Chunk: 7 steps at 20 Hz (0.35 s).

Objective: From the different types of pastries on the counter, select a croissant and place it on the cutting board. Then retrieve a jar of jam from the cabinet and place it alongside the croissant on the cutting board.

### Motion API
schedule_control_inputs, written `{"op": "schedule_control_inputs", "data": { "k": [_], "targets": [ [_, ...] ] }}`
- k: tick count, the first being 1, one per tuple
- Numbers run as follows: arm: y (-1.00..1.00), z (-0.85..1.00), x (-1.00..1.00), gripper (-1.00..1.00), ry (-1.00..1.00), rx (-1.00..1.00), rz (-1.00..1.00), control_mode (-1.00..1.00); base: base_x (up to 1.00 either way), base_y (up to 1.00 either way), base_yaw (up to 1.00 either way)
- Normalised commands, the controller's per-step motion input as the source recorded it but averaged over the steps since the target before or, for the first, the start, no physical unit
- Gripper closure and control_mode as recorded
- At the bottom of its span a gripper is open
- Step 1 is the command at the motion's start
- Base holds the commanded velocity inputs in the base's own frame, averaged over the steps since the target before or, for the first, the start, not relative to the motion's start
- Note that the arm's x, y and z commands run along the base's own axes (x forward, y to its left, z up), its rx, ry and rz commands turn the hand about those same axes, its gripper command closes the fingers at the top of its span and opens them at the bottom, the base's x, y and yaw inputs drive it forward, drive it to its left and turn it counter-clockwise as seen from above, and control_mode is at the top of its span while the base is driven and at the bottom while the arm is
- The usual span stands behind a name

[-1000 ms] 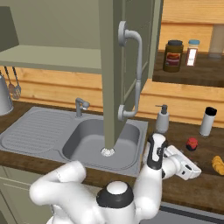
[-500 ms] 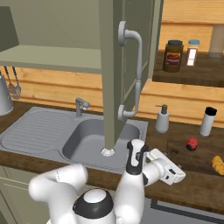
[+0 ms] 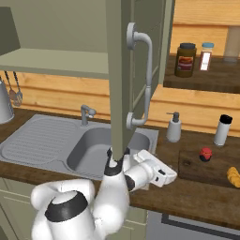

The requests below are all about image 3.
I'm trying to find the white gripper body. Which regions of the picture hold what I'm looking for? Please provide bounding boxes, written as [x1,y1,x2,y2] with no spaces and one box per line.
[133,149,178,186]

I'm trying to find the beige canister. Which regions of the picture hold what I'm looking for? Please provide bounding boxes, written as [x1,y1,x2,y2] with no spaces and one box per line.
[222,25,240,64]

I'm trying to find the dark wooden shelf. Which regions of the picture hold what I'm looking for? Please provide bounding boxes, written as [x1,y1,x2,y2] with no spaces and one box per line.
[162,53,240,95]

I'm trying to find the grey tap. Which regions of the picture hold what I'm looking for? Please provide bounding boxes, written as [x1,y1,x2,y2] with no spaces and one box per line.
[80,104,98,128]

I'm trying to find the grey steel sink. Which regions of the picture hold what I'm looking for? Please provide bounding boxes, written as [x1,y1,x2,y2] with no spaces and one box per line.
[0,113,160,183]

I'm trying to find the grey kettle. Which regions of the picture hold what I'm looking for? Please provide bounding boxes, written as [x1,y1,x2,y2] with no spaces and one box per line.
[0,77,15,125]

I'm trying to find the grey hanging spoon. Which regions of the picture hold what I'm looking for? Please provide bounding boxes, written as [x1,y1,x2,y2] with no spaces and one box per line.
[4,70,17,101]

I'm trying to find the olive cabinet door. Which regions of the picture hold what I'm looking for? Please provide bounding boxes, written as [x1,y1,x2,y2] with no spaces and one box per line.
[105,0,176,161]

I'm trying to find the yellow croissant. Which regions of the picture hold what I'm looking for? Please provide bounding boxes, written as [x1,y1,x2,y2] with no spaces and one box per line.
[226,166,240,189]

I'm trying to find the grey dishwasher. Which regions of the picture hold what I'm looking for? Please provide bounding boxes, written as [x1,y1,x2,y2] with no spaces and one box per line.
[145,209,240,240]

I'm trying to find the red round pastry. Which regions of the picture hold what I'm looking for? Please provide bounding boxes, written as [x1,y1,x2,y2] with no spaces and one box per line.
[199,146,214,163]

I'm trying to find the small jar with blue lid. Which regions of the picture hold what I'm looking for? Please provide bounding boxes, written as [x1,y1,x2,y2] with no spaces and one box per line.
[199,41,216,72]

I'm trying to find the dark wooden cutting board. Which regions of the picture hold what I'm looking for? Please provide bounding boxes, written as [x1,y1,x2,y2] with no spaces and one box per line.
[177,149,240,189]

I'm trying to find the white bottle with black cap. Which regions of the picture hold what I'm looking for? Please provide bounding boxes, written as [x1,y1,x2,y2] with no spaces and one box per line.
[213,113,233,147]

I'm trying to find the grey hanging slotted spatula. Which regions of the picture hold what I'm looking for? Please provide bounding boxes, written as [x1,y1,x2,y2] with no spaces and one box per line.
[12,70,23,108]

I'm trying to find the grey cabinet door handle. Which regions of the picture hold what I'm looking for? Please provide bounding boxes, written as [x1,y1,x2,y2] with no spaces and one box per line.
[126,22,154,131]

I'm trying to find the dark jam jar black lid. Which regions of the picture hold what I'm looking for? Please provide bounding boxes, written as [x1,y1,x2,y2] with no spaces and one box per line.
[173,42,198,79]

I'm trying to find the olive wall cabinet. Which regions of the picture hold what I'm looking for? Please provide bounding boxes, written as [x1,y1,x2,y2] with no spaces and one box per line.
[0,0,111,80]

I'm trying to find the grey soap dispenser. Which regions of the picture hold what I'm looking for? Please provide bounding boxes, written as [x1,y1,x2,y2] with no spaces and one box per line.
[165,111,183,143]

